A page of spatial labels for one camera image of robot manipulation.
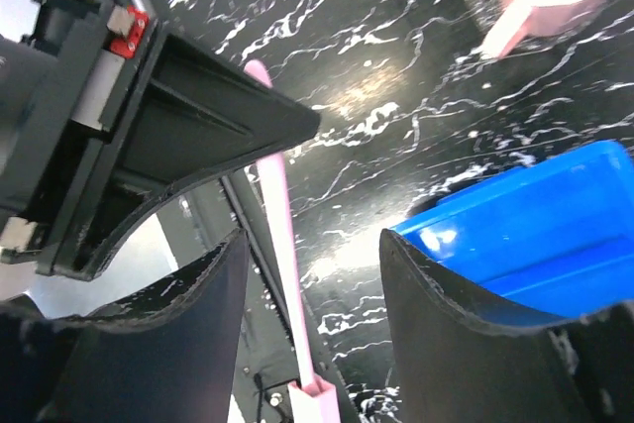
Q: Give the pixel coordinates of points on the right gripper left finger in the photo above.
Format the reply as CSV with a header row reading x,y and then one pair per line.
x,y
166,353

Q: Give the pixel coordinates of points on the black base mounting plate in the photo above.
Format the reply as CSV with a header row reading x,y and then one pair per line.
x,y
266,360

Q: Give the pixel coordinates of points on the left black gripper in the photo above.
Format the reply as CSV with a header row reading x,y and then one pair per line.
x,y
105,120

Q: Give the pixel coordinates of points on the blue plastic bin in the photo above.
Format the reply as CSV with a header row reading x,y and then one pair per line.
x,y
556,236

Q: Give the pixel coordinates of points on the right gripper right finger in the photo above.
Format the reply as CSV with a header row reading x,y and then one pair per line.
x,y
465,354

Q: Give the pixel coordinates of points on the pink toothbrush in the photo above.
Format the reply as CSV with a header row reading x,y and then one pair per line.
x,y
313,399

